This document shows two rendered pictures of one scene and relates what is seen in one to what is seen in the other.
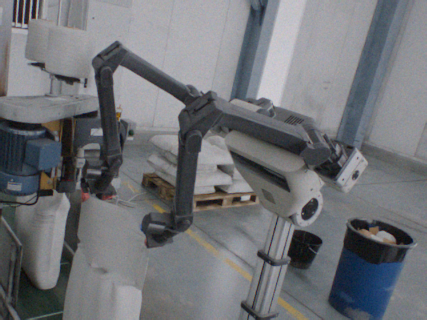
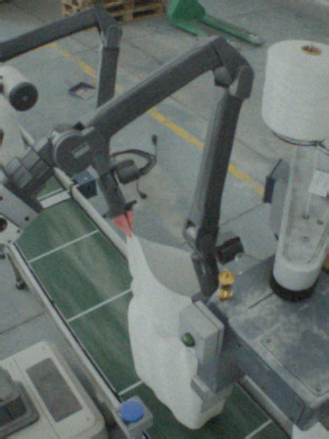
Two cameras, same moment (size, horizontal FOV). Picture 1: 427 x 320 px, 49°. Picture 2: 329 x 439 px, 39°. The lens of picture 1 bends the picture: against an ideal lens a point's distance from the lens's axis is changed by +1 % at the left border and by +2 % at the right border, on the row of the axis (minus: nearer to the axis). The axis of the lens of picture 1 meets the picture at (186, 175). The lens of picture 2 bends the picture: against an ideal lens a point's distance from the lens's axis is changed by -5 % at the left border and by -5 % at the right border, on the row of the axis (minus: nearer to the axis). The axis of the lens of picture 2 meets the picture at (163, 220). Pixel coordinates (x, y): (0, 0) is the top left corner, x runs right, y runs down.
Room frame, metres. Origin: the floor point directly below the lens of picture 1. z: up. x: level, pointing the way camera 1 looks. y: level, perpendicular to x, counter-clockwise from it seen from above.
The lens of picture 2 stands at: (2.57, 0.29, 2.02)
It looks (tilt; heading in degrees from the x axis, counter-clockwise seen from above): 41 degrees down; 185
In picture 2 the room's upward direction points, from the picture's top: 1 degrees counter-clockwise
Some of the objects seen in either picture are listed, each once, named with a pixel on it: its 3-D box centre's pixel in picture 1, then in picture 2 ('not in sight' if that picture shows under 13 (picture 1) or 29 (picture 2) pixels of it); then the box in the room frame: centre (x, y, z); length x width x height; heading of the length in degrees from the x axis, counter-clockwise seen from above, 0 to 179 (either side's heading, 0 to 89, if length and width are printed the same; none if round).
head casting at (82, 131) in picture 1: (85, 137); (291, 354); (2.05, 0.49, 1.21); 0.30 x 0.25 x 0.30; 39
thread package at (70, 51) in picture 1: (71, 52); (305, 88); (1.70, 0.49, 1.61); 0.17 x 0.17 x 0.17
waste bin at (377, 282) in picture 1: (367, 270); not in sight; (3.22, -1.46, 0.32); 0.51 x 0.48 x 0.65; 129
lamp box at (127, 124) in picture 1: (127, 130); (200, 332); (2.05, 0.30, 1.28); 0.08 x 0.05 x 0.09; 39
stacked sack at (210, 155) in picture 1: (205, 154); not in sight; (4.77, -0.15, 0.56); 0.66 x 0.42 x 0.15; 129
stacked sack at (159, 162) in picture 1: (178, 163); not in sight; (5.07, 0.11, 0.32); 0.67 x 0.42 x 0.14; 133
